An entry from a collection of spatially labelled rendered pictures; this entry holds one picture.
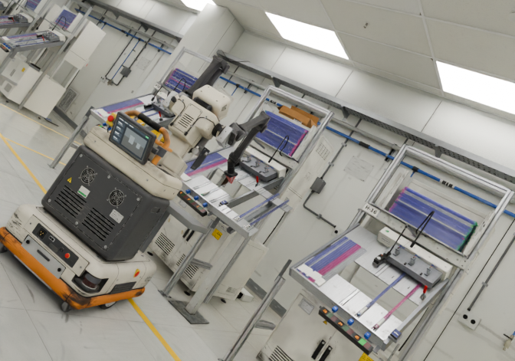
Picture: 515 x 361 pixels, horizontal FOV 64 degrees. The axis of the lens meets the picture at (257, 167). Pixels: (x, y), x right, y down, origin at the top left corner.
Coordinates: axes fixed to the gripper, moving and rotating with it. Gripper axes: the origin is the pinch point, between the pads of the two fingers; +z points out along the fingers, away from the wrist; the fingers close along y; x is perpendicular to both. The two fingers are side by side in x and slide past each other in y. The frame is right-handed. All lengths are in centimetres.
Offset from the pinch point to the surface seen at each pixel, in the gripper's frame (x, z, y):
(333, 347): 27, 52, -131
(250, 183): -12.8, 1.3, -10.2
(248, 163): -25.3, -6.4, 6.5
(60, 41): -44, -38, 448
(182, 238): 34, 51, 21
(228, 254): 37, 28, -42
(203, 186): 19.9, 1.1, 10.0
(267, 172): -28.0, -5.3, -13.0
